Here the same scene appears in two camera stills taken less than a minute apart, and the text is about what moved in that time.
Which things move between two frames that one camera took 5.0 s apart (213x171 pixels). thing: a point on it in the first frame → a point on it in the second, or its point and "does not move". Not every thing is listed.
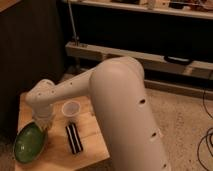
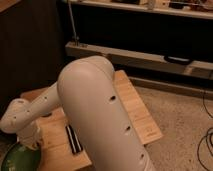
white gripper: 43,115 → 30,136
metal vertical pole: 73,24 does not move
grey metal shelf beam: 153,64 does not move
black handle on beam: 178,60 does not move
